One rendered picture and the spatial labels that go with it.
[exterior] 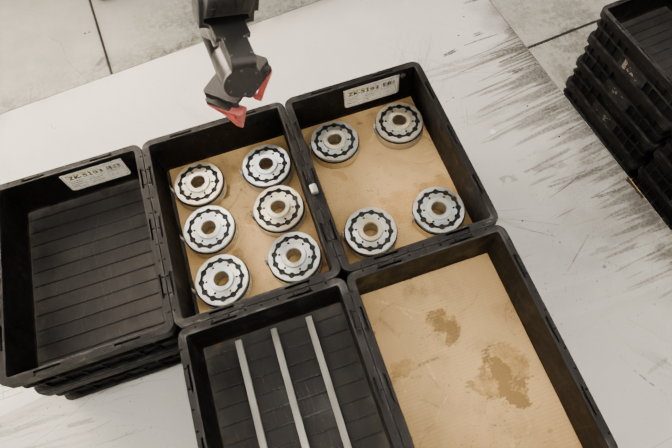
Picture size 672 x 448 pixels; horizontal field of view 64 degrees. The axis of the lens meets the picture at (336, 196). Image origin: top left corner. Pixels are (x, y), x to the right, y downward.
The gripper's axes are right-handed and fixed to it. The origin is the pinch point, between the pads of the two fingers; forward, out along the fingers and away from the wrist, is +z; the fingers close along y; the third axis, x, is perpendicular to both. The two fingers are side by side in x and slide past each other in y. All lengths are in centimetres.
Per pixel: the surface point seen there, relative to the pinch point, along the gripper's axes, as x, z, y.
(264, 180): -0.2, 20.5, -2.4
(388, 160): -20.7, 23.6, 14.2
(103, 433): 8, 38, -58
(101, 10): 157, 99, 81
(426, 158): -27.8, 23.8, 18.0
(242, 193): 3.9, 23.3, -5.9
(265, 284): -10.4, 24.2, -21.0
